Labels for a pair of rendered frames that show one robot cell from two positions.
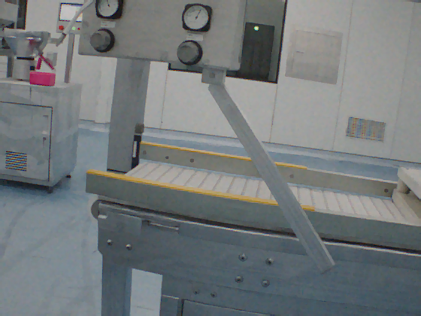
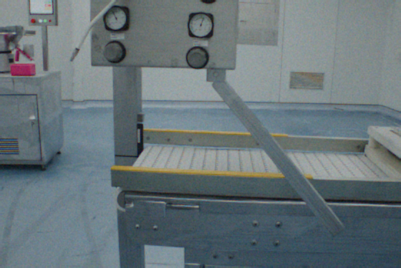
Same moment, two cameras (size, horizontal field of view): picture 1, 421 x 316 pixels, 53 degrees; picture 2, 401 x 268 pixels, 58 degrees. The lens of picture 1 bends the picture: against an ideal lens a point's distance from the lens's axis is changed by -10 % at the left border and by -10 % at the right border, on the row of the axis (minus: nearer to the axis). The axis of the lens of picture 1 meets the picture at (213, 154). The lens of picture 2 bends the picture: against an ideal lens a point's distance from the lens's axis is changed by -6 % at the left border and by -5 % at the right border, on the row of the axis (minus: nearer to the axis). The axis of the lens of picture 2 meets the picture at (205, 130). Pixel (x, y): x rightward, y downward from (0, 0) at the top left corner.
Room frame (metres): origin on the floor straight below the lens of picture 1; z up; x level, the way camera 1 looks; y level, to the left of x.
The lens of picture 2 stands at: (0.03, 0.08, 1.08)
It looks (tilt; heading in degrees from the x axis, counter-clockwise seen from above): 14 degrees down; 355
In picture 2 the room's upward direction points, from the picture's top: 2 degrees clockwise
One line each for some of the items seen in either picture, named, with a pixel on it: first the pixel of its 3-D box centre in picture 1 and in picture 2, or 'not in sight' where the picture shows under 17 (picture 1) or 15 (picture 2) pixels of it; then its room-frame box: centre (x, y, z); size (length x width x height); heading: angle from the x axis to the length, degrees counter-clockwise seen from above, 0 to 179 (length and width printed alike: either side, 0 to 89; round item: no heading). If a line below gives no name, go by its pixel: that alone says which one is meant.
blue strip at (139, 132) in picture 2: (133, 181); (140, 163); (0.92, 0.16, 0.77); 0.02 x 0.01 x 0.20; 83
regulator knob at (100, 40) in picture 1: (101, 36); (112, 48); (0.60, 0.17, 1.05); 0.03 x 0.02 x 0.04; 83
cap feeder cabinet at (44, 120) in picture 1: (31, 132); (18, 117); (3.15, 1.40, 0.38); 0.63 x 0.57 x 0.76; 91
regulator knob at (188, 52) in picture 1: (188, 48); (197, 54); (0.58, 0.05, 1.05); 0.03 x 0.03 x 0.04; 83
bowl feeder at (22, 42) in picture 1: (33, 56); (10, 49); (3.21, 1.44, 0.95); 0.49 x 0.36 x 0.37; 91
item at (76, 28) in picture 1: (70, 42); (43, 34); (3.30, 1.19, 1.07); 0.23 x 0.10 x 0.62; 91
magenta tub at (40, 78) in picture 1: (42, 78); (23, 69); (2.96, 1.24, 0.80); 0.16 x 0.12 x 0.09; 91
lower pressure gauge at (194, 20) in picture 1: (196, 17); (200, 25); (0.58, 0.04, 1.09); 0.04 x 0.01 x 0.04; 83
